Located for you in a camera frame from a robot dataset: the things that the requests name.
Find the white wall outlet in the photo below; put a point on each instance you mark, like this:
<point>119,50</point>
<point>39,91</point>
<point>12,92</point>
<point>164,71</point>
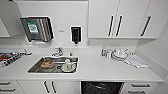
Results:
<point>89,42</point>

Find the white cup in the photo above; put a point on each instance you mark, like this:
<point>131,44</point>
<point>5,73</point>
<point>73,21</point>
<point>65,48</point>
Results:
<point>68,62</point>

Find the small wall label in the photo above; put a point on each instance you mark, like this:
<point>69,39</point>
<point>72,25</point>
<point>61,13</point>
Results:
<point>61,31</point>

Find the stainless steel sink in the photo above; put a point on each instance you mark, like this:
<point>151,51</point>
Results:
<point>35,69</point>

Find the small dish soap bottle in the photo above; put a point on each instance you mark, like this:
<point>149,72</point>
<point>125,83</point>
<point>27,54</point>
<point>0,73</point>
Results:
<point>103,52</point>

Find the bowl with orange contents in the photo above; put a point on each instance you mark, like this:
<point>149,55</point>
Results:
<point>47,63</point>

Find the chrome sink faucet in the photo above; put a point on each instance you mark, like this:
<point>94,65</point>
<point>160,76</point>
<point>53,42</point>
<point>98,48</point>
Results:
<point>58,52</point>

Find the white plate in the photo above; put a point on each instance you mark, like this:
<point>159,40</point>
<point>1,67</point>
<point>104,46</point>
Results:
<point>68,68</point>

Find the black soap dispenser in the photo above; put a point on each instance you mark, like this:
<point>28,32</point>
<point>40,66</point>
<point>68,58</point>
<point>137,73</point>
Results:
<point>75,34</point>

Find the white two-door base cabinet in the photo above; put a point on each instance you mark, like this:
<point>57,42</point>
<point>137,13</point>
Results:
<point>33,87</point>

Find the countertop dish rack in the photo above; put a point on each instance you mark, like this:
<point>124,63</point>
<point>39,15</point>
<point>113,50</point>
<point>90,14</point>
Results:
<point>11,57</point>

